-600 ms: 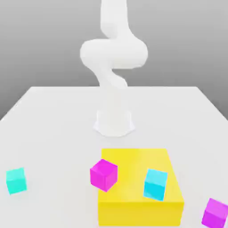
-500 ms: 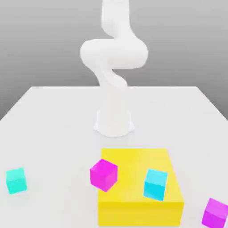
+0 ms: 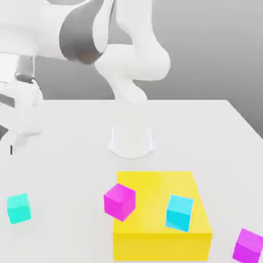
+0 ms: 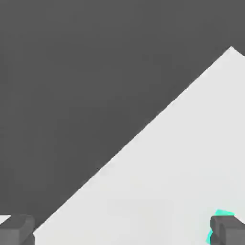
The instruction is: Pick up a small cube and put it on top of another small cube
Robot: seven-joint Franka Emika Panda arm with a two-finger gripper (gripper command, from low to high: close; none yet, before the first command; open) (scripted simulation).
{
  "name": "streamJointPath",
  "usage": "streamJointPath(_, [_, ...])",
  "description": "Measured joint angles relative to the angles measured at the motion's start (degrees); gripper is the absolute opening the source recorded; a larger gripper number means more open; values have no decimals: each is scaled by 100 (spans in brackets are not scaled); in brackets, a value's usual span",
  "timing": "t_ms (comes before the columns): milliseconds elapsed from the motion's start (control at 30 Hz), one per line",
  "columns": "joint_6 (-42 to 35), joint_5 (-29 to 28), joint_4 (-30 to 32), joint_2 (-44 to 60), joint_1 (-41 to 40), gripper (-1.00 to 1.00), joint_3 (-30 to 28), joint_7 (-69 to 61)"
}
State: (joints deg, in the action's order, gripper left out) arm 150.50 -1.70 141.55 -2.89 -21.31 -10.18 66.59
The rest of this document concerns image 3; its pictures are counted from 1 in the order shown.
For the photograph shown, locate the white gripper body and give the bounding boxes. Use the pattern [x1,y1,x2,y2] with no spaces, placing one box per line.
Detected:
[0,81,44,137]

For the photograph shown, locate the small turquoise cube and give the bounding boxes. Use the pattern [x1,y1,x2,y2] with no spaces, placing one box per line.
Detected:
[6,193,32,225]

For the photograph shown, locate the small magenta cube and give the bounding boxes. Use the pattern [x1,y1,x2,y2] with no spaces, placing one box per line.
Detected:
[103,183,137,223]

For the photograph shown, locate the small cyan cube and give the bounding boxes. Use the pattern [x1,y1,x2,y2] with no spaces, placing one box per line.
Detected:
[165,194,194,233]

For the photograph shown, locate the small violet cube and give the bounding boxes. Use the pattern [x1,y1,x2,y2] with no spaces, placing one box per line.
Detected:
[232,228,263,263]

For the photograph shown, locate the large yellow box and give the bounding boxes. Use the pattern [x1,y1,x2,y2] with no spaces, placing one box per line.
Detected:
[112,171,213,262]

